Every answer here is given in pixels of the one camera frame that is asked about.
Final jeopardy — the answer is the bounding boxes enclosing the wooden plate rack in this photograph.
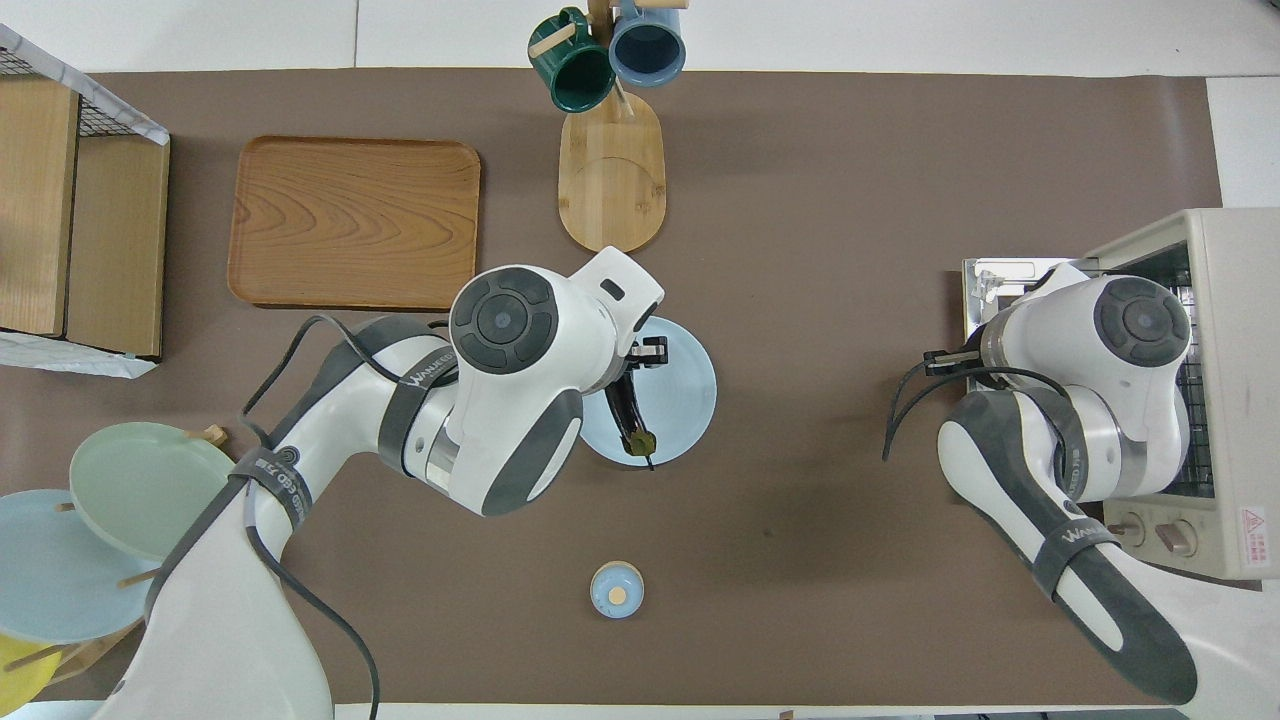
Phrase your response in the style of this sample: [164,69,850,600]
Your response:
[0,425,229,691]

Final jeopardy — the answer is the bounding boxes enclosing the beige toaster oven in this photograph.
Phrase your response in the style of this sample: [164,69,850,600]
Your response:
[962,208,1280,581]

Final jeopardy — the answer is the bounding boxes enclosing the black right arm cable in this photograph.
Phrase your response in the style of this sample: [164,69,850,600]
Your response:
[882,348,1073,463]

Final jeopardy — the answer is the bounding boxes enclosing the yellow racked plate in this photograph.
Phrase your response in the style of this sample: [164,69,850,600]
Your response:
[0,632,63,716]

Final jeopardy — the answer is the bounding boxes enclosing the metal wire oven rack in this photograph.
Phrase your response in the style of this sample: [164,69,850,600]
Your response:
[1165,268,1216,496]

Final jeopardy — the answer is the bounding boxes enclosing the wooden mug tree stand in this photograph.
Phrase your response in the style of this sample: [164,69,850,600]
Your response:
[528,0,691,253]

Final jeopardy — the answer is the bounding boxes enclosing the brown wooden tray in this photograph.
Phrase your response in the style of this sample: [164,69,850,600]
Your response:
[227,135,482,311]

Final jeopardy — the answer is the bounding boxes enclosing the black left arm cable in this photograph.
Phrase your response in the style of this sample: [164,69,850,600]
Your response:
[238,315,381,720]

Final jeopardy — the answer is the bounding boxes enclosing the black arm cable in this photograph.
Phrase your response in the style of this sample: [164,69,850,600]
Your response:
[238,315,381,720]
[882,348,1073,463]

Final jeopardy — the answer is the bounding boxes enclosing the small blue dome bell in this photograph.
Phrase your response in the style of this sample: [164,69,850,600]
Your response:
[590,561,645,619]

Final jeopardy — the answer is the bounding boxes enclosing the dark green ceramic mug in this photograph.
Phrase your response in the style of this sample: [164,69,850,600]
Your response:
[528,8,616,113]

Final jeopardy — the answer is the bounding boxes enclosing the dark purple eggplant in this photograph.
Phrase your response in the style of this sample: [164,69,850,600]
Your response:
[603,360,659,471]

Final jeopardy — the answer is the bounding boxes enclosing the pale green racked plate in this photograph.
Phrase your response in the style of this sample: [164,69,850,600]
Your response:
[69,421,246,561]

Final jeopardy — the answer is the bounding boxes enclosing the glass oven door with handle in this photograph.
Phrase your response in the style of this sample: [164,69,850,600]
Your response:
[962,258,1101,346]

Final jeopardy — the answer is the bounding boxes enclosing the light blue racked plate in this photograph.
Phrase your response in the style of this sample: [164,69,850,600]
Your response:
[0,489,166,645]

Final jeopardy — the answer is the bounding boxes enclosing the brown table mat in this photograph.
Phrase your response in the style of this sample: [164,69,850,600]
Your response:
[0,68,1223,706]

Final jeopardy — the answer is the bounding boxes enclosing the blue ceramic mug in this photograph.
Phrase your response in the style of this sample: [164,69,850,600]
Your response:
[608,0,688,88]

